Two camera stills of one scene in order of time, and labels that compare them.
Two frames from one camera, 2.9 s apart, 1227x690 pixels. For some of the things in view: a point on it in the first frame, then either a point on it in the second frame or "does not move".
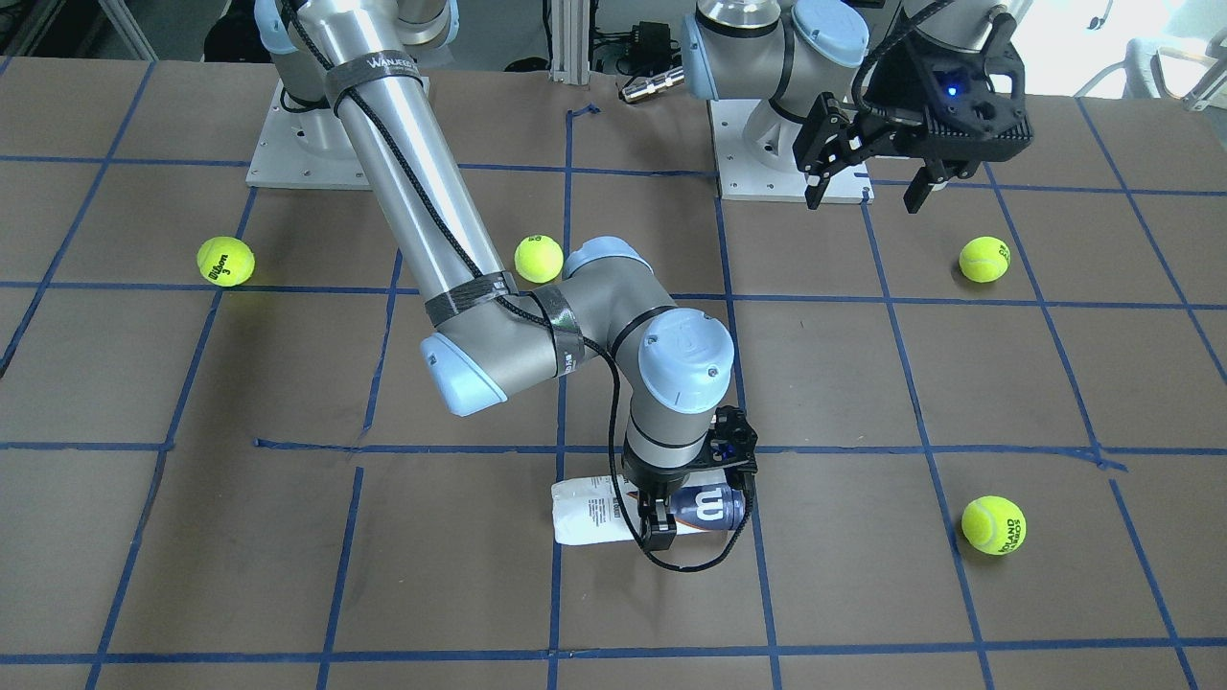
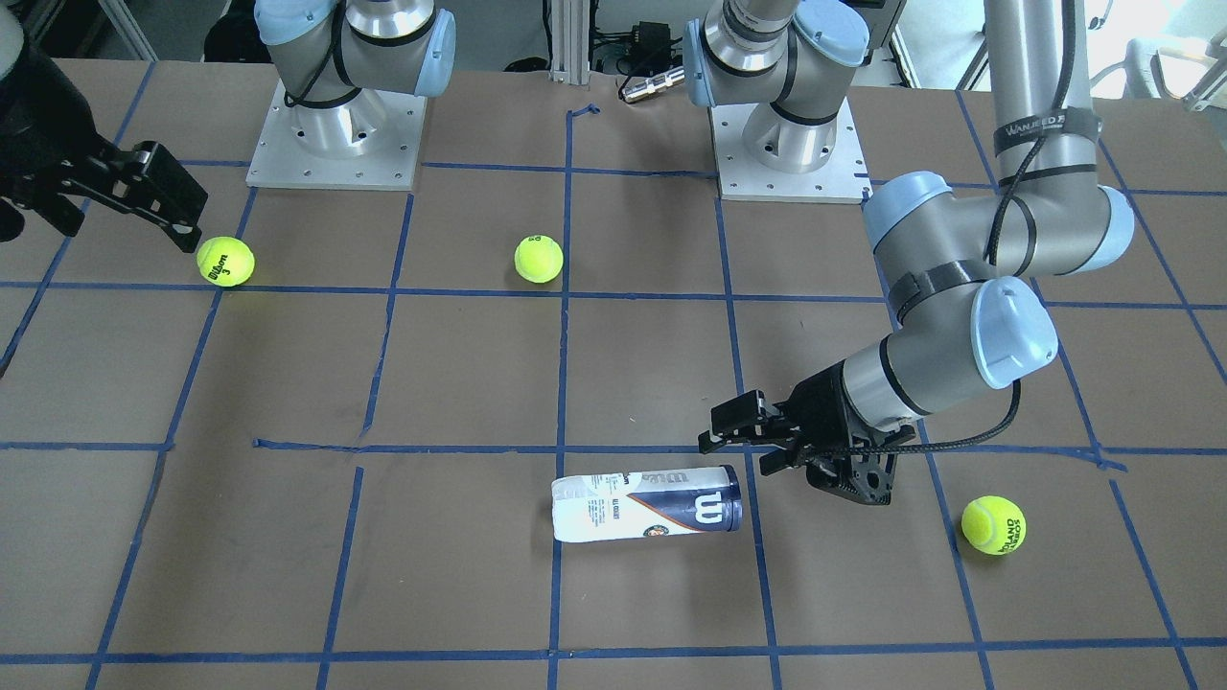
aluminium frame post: [570, 41] does not move
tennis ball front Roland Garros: [994, 525] does not move
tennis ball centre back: [539, 259] does not move
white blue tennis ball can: [589, 510] does not move
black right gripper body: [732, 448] to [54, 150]
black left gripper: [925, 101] to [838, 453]
